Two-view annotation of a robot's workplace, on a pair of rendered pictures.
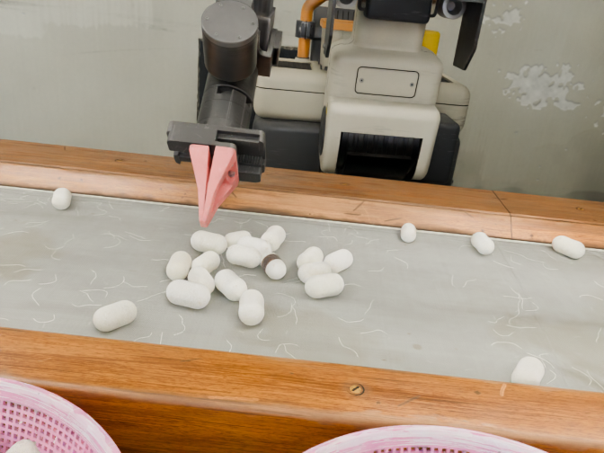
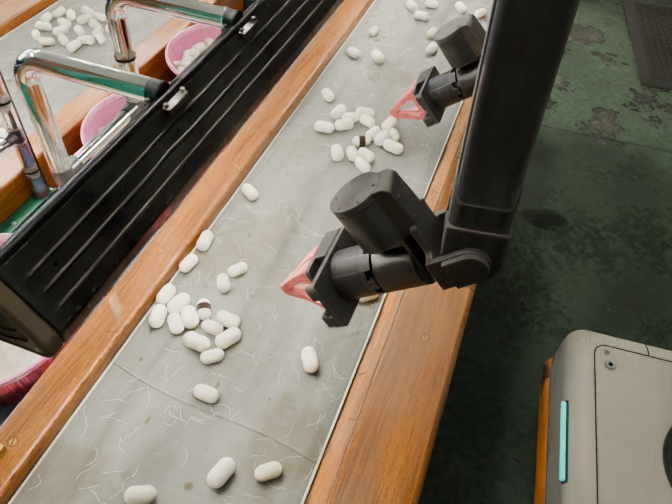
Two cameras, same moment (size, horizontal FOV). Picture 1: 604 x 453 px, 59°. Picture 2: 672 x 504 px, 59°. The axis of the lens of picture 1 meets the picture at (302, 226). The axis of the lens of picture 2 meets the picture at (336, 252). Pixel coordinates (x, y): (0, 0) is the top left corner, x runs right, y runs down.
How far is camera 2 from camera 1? 1.15 m
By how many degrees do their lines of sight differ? 82
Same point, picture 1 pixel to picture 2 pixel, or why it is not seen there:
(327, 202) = (442, 178)
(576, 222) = (397, 313)
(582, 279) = not seen: hidden behind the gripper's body
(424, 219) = not seen: hidden behind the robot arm
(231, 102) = (445, 76)
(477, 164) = not seen: outside the picture
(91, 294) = (352, 94)
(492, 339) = (283, 202)
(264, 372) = (271, 114)
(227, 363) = (279, 107)
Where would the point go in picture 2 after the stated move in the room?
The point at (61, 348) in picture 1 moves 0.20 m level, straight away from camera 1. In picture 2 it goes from (300, 77) to (397, 74)
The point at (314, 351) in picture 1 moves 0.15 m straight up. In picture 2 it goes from (294, 143) to (294, 70)
